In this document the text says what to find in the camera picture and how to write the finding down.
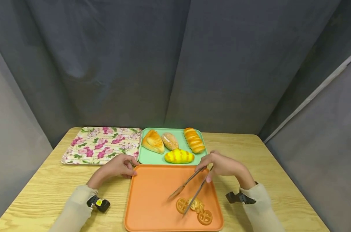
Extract person's right hand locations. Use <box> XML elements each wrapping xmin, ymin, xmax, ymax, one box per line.
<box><xmin>194</xmin><ymin>150</ymin><xmax>243</xmax><ymax>188</ymax></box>

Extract person's right forearm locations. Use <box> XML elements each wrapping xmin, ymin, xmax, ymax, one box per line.
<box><xmin>236</xmin><ymin>168</ymin><xmax>286</xmax><ymax>232</ymax></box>

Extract yellow striped bread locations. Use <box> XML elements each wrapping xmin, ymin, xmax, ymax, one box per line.
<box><xmin>164</xmin><ymin>149</ymin><xmax>195</xmax><ymax>164</ymax></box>

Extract orange tray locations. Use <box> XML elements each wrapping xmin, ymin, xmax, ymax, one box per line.
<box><xmin>124</xmin><ymin>164</ymin><xmax>224</xmax><ymax>232</ymax></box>

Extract person's left hand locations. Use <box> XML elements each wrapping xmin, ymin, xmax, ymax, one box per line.
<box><xmin>99</xmin><ymin>154</ymin><xmax>140</xmax><ymax>187</ymax></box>

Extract oval seeded bread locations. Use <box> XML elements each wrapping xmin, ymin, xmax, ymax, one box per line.
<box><xmin>161</xmin><ymin>132</ymin><xmax>179</xmax><ymax>151</ymax></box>

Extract triangular golden bread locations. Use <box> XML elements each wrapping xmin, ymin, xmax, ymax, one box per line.
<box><xmin>142</xmin><ymin>130</ymin><xmax>165</xmax><ymax>154</ymax></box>

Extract metal tongs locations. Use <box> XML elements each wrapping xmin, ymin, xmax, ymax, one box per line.
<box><xmin>167</xmin><ymin>164</ymin><xmax>214</xmax><ymax>216</ymax></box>

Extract round pretzel cookie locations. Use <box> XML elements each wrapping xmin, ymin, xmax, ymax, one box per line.
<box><xmin>175</xmin><ymin>198</ymin><xmax>189</xmax><ymax>215</ymax></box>
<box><xmin>188</xmin><ymin>198</ymin><xmax>205</xmax><ymax>214</ymax></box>
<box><xmin>197</xmin><ymin>210</ymin><xmax>213</xmax><ymax>226</ymax></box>

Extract mint green tray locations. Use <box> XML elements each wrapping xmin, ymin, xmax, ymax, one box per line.
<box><xmin>138</xmin><ymin>128</ymin><xmax>208</xmax><ymax>165</ymax></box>

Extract black wrist band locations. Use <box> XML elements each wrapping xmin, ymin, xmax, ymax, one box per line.
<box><xmin>225</xmin><ymin>182</ymin><xmax>259</xmax><ymax>205</ymax></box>
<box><xmin>86</xmin><ymin>195</ymin><xmax>111</xmax><ymax>213</ymax></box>

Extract person's left forearm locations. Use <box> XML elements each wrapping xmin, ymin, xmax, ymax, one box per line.
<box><xmin>49</xmin><ymin>176</ymin><xmax>106</xmax><ymax>232</ymax></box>

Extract long ridged golden bread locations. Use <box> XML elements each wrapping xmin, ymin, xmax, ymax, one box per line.
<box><xmin>184</xmin><ymin>128</ymin><xmax>206</xmax><ymax>154</ymax></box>

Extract floral print tray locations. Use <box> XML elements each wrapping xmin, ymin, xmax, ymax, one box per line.
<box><xmin>61</xmin><ymin>126</ymin><xmax>143</xmax><ymax>165</ymax></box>

